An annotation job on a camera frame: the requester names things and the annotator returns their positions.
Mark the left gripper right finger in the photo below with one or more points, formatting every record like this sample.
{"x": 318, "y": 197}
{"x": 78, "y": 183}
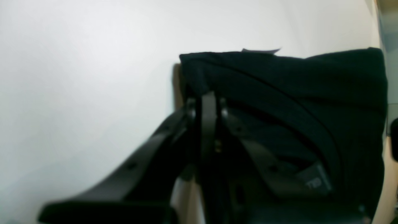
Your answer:
{"x": 312, "y": 182}

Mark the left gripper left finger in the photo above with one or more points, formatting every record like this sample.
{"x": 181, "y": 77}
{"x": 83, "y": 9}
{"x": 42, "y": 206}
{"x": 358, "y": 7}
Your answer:
{"x": 138, "y": 191}

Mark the black T-shirt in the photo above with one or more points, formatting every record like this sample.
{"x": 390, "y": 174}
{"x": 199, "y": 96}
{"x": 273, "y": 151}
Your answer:
{"x": 330, "y": 108}

